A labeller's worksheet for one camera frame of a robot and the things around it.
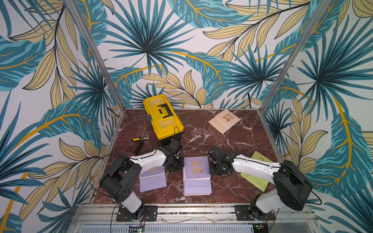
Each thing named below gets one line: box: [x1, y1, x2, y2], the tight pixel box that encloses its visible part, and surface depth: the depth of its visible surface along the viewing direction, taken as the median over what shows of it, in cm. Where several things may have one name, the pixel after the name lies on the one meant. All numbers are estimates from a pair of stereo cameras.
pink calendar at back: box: [207, 108, 241, 135], surface depth 114 cm
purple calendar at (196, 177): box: [182, 155, 213, 197], surface depth 84 cm
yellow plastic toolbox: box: [142, 94, 185, 146], surface depth 92 cm
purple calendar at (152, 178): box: [138, 165, 168, 193], surface depth 85 cm
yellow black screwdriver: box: [132, 136, 151, 143], surface depth 102 cm
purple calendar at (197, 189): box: [183, 183, 213, 197], surface depth 82 cm
